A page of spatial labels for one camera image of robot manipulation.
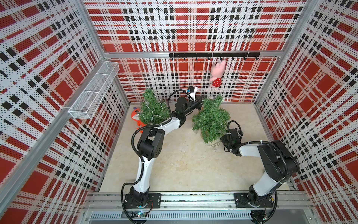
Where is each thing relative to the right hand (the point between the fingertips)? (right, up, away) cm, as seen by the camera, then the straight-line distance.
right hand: (222, 136), depth 98 cm
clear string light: (-6, -5, -2) cm, 9 cm away
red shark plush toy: (-56, +15, -18) cm, 60 cm away
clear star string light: (-46, +15, -13) cm, 50 cm away
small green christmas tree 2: (-12, +12, -20) cm, 26 cm away
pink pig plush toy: (-5, +46, -6) cm, 46 cm away
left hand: (-12, +28, -11) cm, 32 cm away
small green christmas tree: (-46, +19, -15) cm, 52 cm away
